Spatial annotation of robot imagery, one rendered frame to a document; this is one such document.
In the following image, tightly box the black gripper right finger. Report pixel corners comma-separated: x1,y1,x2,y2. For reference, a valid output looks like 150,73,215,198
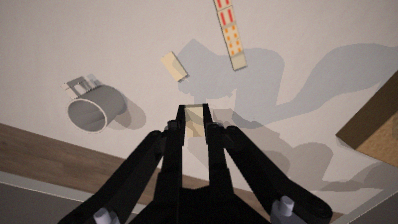
203,103,333,224

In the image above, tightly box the grey mug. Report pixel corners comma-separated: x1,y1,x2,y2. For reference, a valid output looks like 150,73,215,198
61,76,124,133

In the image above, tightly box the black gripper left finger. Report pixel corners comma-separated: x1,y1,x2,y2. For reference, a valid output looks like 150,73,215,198
58,105,186,224

